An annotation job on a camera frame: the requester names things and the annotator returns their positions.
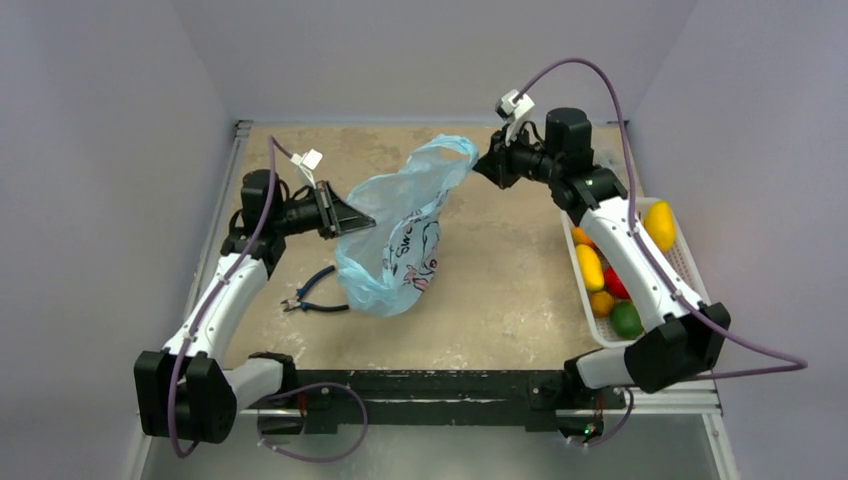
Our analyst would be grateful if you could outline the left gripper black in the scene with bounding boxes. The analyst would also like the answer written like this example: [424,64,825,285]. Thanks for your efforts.
[272,181,374,241]

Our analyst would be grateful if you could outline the light blue printed plastic bag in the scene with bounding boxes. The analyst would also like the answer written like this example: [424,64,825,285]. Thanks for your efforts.
[336,134,479,317]

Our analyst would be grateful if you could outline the red fake pepper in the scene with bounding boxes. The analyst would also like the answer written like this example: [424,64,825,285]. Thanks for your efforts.
[603,266,630,300]

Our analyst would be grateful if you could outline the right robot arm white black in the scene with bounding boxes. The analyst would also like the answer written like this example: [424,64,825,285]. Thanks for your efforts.
[474,108,730,407]

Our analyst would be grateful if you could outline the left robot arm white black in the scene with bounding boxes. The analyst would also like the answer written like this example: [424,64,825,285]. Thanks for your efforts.
[133,169,376,444]

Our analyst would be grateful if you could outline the small orange fake fruit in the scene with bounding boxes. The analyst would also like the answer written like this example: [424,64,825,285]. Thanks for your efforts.
[589,290,617,318]

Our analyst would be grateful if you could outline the green fake fruit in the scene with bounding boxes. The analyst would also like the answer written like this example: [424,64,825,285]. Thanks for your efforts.
[609,302,644,340]

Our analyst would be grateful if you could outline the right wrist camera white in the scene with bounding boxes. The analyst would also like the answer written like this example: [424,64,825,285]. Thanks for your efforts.
[495,89,535,146]

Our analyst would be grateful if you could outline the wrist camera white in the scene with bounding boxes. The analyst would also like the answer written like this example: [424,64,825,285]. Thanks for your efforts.
[495,89,535,146]
[289,149,323,188]

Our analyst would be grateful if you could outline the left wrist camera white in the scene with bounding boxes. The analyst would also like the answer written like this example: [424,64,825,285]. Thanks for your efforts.
[289,149,323,188]

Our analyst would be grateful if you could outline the blue handled pliers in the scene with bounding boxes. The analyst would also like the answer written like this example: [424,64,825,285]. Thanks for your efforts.
[280,265,350,315]

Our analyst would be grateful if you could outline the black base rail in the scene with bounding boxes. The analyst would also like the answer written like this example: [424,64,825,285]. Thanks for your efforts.
[252,370,626,434]

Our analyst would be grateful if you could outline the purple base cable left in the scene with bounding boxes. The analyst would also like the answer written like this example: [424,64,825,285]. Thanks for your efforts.
[256,382,369,465]

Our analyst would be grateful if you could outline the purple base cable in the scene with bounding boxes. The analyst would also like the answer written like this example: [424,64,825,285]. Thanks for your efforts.
[256,382,369,465]
[566,384,636,450]

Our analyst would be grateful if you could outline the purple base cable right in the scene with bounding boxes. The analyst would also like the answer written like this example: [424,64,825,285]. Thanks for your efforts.
[566,384,636,450]

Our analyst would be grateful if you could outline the aluminium frame rail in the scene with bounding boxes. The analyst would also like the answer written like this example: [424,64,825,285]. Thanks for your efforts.
[630,380,722,415]

